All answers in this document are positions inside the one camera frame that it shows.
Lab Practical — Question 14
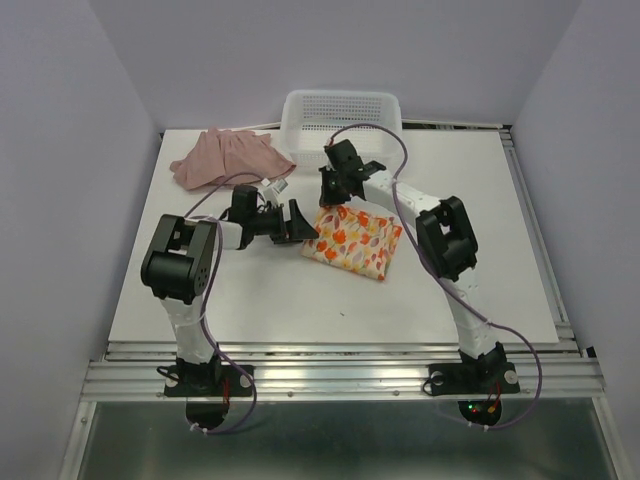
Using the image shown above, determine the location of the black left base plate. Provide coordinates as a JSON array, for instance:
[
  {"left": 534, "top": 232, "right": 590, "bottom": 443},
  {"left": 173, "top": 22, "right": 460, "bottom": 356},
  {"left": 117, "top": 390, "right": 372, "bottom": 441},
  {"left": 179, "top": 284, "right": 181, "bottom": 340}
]
[{"left": 156, "top": 364, "right": 254, "bottom": 434}]

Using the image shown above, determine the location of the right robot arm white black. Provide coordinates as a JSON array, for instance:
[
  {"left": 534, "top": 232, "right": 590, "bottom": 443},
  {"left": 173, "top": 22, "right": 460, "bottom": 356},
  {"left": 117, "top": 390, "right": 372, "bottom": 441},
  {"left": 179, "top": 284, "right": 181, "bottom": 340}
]
[{"left": 320, "top": 140, "right": 506, "bottom": 396}]

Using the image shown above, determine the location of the white plastic basket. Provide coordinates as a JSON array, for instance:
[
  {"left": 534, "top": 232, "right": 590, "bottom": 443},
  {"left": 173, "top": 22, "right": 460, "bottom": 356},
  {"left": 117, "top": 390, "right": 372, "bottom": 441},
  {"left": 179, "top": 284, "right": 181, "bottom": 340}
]
[{"left": 278, "top": 90, "right": 402, "bottom": 167}]

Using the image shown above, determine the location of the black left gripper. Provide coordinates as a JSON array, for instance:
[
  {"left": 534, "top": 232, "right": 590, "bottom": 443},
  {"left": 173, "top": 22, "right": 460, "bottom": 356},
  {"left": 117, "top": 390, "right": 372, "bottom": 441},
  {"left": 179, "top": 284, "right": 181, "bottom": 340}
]
[{"left": 249, "top": 200, "right": 319, "bottom": 244}]

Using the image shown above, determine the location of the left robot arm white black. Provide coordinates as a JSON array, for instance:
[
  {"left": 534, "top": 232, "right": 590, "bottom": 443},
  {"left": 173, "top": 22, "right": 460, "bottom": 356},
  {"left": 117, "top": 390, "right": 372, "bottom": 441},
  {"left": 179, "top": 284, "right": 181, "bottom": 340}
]
[{"left": 140, "top": 181, "right": 319, "bottom": 397}]

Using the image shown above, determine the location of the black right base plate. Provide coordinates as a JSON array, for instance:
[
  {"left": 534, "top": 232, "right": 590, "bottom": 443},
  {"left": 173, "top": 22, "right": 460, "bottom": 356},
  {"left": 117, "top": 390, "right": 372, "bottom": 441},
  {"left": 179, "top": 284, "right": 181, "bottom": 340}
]
[{"left": 421, "top": 362, "right": 520, "bottom": 428}]

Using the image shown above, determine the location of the orange floral skirt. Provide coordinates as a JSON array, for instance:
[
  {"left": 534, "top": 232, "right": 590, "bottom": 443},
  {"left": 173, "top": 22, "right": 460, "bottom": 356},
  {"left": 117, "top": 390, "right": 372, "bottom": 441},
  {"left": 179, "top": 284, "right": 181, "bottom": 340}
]
[{"left": 300, "top": 205, "right": 403, "bottom": 281}]

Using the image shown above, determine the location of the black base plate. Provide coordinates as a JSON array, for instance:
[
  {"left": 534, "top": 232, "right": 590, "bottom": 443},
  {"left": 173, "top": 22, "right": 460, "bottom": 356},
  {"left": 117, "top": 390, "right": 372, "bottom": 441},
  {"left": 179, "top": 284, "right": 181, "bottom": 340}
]
[
  {"left": 421, "top": 362, "right": 520, "bottom": 428},
  {"left": 156, "top": 364, "right": 254, "bottom": 434}
]

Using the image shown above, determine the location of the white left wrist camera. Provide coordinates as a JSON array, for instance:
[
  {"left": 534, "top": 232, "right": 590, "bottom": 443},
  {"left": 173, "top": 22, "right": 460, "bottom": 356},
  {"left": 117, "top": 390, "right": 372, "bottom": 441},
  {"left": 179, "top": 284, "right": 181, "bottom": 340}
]
[{"left": 261, "top": 178, "right": 288, "bottom": 205}]

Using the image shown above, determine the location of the pink skirt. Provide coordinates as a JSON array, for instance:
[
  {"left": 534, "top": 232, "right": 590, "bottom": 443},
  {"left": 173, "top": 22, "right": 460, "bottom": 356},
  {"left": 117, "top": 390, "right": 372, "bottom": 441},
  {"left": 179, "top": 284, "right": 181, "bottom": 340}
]
[{"left": 169, "top": 128, "right": 296, "bottom": 191}]

